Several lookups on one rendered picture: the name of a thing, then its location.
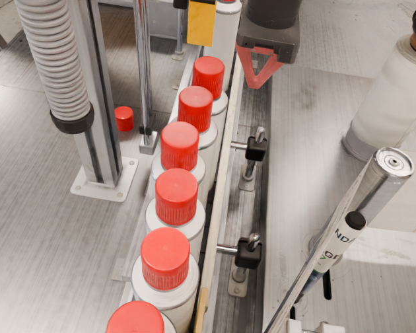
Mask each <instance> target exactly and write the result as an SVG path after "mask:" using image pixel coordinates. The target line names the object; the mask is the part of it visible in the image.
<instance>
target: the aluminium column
mask: <svg viewBox="0 0 416 333"><path fill-rule="evenodd" d="M67 2H68V6H69V10H70V15H71V20H72V23H73V29H74V32H75V38H76V42H77V47H78V51H79V56H80V60H81V65H82V69H83V75H84V78H85V84H86V86H87V93H88V98H89V101H90V102H91V103H92V105H93V108H94V122H93V125H92V126H91V127H90V128H89V129H88V130H86V131H85V132H83V133H79V134H74V137H75V141H76V144H77V148H78V151H79V155H80V158H81V162H82V164H83V168H84V171H85V175H86V178H87V181H88V184H94V185H97V186H105V187H109V188H115V187H116V185H117V183H118V180H119V177H120V174H121V172H122V169H123V163H122V159H121V151H120V143H119V137H118V129H117V124H116V116H115V112H114V103H113V98H112V90H111V86H110V78H109V72H108V64H107V60H106V52H105V47H104V39H103V33H102V25H101V21H100V13H99V8H98V0H88V7H89V11H90V18H91V23H92V29H93V34H94V41H95V45H96V52H95V48H94V41H93V37H92V30H91V26H90V19H89V15H88V8H87V0H67ZM96 53H97V57H98V64H99V69H100V74H99V70H98V64H97V59H96ZM100 77H101V81H102V85H101V82H100ZM102 91H103V93H102ZM103 95H104V96H103ZM115 162H116V163H115Z"/></svg>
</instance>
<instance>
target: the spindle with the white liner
mask: <svg viewBox="0 0 416 333"><path fill-rule="evenodd" d="M412 21H413V25H412V29H413V34H406V35H404V36H402V37H401V38H399V39H398V40H397V42H396V44H395V46H394V48H393V50H392V51H391V53H390V55H389V57H388V58H387V60H386V62H385V63H384V65H383V67H382V69H381V71H380V72H379V74H378V76H377V78H376V80H375V82H374V83H373V85H372V86H371V88H370V90H369V92H368V94H367V96H366V98H365V99H364V101H363V103H362V104H361V106H360V108H359V110H358V112H357V114H356V115H355V116H354V117H353V119H352V120H351V123H350V126H349V127H348V128H347V129H346V130H345V131H344V133H343V144H344V146H345V147H346V149H347V150H348V151H349V152H350V153H351V154H352V155H353V156H354V157H356V158H358V159H360V160H361V161H364V162H366V163H367V162H368V161H369V160H370V158H371V156H372V155H373V154H374V152H375V151H376V150H377V149H379V148H382V147H392V148H395V149H399V148H400V147H401V146H402V145H403V143H404V141H405V139H406V138H407V136H408V135H409V134H410V133H411V132H412V130H413V129H414V127H415V126H416V10H415V12H414V13H413V17H412Z"/></svg>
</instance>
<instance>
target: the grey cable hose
mask: <svg viewBox="0 0 416 333"><path fill-rule="evenodd" d="M14 1H15V5H16V6H17V11H18V13H19V17H20V19H21V23H22V26H23V28H24V32H25V34H26V38H27V40H28V44H29V46H30V49H31V52H32V55H33V58H34V61H35V64H36V67H37V70H38V72H39V75H40V79H41V81H42V85H43V87H44V90H45V93H46V96H47V99H48V102H49V105H50V116H51V118H52V122H53V123H54V125H55V126H56V128H57V129H58V130H59V131H61V132H63V133H66V134H71V135H74V134H79V133H83V132H85V131H86V130H88V129H89V128H90V127H91V126H92V125H93V122H94V108H93V105H92V103H91V102H90V101H89V98H88V93H87V86H86V84H85V78H84V75H83V69H82V65H81V60H80V56H79V51H78V47H77V42H76V38H75V32H74V29H73V23H72V20H71V15H70V10H69V6H68V2H67V0H14Z"/></svg>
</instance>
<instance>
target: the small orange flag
mask: <svg viewBox="0 0 416 333"><path fill-rule="evenodd" d="M216 8H217V1H216V0H189V11H188V37H187V43H188V44H195V45H200V46H208V47H212V43H213V32H214V25H215V14H216Z"/></svg>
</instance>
